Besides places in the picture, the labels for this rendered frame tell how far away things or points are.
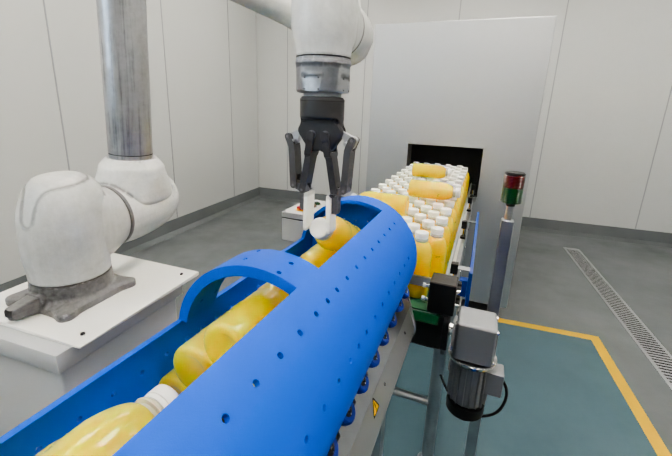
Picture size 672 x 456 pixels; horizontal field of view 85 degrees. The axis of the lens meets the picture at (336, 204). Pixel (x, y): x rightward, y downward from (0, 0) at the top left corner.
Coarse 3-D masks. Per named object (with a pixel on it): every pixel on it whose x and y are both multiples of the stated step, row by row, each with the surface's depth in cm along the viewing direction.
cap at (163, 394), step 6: (162, 384) 36; (156, 390) 36; (162, 390) 36; (168, 390) 36; (174, 390) 36; (144, 396) 36; (150, 396) 35; (156, 396) 35; (162, 396) 35; (168, 396) 35; (174, 396) 36; (162, 402) 35; (168, 402) 35
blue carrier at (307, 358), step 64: (256, 256) 52; (384, 256) 68; (192, 320) 58; (320, 320) 44; (384, 320) 61; (128, 384) 48; (192, 384) 30; (256, 384) 34; (320, 384) 39; (0, 448) 35; (128, 448) 24; (192, 448) 26; (256, 448) 30; (320, 448) 38
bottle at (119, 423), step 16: (144, 400) 34; (96, 416) 31; (112, 416) 31; (128, 416) 31; (144, 416) 32; (80, 432) 29; (96, 432) 29; (112, 432) 29; (128, 432) 30; (48, 448) 29; (64, 448) 28; (80, 448) 28; (96, 448) 28; (112, 448) 29
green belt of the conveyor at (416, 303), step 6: (414, 300) 107; (420, 300) 108; (414, 306) 106; (420, 306) 106; (426, 306) 105; (414, 312) 106; (420, 312) 105; (426, 312) 105; (432, 312) 104; (414, 318) 107; (420, 318) 105; (426, 318) 105; (432, 318) 104; (438, 318) 108; (432, 324) 105
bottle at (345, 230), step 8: (336, 216) 72; (336, 224) 69; (344, 224) 71; (352, 224) 79; (336, 232) 69; (344, 232) 70; (352, 232) 75; (320, 240) 69; (328, 240) 69; (336, 240) 69; (344, 240) 71; (328, 248) 71; (336, 248) 72
